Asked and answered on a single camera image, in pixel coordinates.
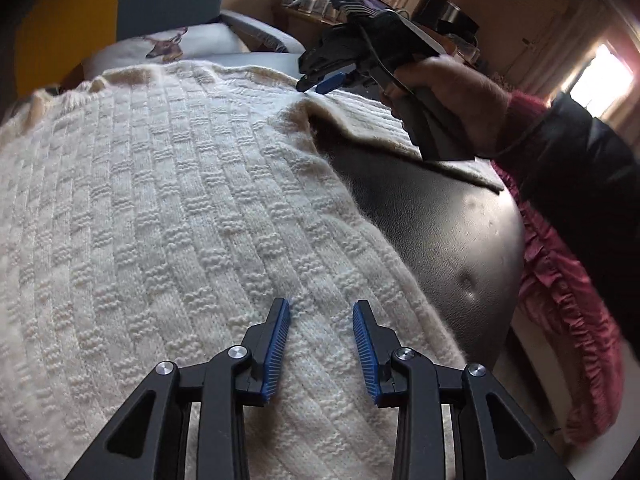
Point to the deer print pillow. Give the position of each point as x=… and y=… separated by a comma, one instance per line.
x=200, y=42

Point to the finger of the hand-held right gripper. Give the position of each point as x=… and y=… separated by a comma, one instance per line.
x=309, y=81
x=331, y=82

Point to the cream knit sweater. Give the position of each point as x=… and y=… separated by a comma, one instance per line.
x=175, y=210

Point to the person's right hand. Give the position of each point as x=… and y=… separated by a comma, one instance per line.
x=460, y=95

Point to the wooden side table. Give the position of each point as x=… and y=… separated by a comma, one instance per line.
x=300, y=19

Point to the black television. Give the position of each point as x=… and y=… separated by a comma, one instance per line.
x=440, y=10

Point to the group of jars and bottles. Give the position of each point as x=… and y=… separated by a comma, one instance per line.
x=305, y=0

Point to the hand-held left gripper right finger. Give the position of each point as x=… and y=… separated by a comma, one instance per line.
x=365, y=350

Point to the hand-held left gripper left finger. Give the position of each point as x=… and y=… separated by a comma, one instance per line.
x=275, y=350

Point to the pink ruffled blanket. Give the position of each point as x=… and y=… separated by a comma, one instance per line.
x=565, y=310

